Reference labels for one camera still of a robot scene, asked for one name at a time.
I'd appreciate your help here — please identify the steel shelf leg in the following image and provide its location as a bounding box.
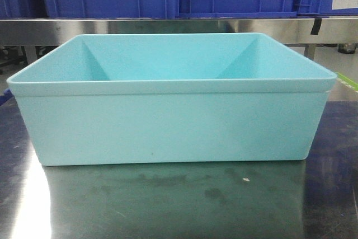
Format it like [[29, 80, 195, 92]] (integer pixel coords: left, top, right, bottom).
[[304, 44, 317, 60]]

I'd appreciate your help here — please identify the light cyan plastic bin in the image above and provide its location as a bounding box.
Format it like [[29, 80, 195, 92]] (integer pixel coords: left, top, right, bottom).
[[7, 33, 337, 166]]

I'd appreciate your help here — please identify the black tape strip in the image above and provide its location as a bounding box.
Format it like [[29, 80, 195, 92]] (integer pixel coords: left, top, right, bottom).
[[310, 18, 322, 35]]

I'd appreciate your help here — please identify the stainless steel shelf rail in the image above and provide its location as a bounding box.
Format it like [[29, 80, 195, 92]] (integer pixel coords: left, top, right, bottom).
[[1, 16, 357, 46]]

